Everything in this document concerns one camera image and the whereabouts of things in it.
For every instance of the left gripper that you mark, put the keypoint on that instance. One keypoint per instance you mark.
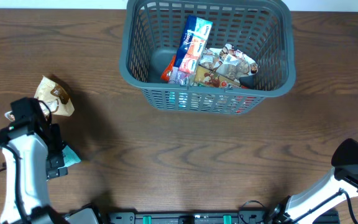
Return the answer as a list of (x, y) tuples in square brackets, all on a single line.
[(56, 159)]

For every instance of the white light-blue small packet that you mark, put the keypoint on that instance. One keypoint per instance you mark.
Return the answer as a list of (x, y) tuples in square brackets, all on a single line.
[(70, 157)]

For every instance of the cream snack bag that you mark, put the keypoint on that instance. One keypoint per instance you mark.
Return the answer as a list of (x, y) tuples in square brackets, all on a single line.
[(210, 59), (53, 99), (235, 64)]

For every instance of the red orange pasta package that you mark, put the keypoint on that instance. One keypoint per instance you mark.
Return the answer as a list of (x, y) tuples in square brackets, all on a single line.
[(202, 77)]

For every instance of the Kleenex tissue multipack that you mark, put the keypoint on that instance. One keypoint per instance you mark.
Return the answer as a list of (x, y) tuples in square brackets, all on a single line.
[(182, 68)]

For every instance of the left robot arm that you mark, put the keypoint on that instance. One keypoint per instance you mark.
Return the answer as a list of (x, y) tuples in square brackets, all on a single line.
[(35, 153)]

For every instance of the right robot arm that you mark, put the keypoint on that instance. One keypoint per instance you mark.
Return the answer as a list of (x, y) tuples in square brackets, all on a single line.
[(338, 185)]

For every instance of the grey plastic lattice basket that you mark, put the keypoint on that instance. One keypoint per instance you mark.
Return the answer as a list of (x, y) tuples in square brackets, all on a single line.
[(260, 29)]

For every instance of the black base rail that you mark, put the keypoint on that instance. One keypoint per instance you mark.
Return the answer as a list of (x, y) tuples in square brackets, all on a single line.
[(246, 216)]

